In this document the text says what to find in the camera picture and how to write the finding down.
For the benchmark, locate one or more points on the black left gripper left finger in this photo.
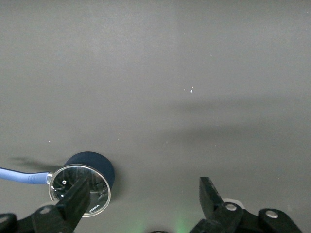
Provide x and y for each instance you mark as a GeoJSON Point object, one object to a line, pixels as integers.
{"type": "Point", "coordinates": [70, 204]}

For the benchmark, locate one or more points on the dark blue saucepan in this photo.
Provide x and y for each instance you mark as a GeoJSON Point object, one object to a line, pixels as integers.
{"type": "Point", "coordinates": [97, 162]}

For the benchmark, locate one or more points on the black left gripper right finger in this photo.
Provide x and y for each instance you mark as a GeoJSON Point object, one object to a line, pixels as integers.
{"type": "Point", "coordinates": [211, 206]}

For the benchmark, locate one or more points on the dark grey table mat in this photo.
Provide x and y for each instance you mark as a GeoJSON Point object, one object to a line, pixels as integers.
{"type": "Point", "coordinates": [155, 72]}

